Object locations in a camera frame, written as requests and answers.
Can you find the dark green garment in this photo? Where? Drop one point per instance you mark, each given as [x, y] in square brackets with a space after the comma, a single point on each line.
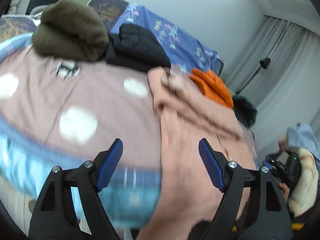
[244, 110]

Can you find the black puffer jacket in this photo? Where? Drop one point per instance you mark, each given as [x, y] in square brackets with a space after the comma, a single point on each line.
[136, 48]

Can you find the olive brown fleece garment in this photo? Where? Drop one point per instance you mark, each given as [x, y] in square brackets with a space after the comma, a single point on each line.
[70, 30]

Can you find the black floor lamp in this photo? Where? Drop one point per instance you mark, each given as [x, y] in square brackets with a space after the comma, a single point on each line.
[263, 65]

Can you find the orange puffer jacket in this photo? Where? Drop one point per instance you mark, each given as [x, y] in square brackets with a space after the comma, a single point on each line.
[212, 87]

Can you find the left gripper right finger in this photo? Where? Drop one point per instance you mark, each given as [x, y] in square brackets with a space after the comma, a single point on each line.
[252, 206]

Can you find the blue tree-print sheet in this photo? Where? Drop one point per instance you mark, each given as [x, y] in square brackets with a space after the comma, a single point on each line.
[183, 50]

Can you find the grey curtain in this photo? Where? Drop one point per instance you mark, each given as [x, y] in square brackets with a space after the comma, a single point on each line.
[287, 92]

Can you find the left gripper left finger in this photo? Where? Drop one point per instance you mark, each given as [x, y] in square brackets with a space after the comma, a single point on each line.
[69, 206]

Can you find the dark tree-print cushion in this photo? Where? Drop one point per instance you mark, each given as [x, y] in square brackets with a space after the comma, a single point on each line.
[108, 10]

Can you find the pink polka-dot bedspread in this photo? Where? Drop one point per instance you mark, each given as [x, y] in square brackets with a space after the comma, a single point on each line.
[56, 112]

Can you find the person's right hand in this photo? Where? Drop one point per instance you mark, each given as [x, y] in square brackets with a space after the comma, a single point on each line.
[285, 191]

